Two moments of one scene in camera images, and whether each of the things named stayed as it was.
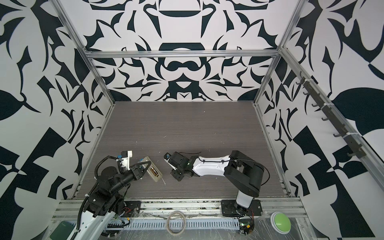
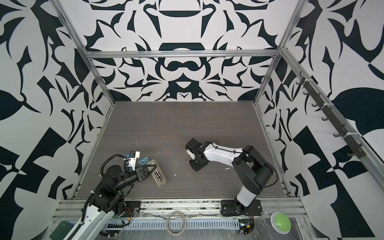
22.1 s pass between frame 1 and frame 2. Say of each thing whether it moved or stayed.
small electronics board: stayed
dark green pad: stayed
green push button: stayed
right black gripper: moved
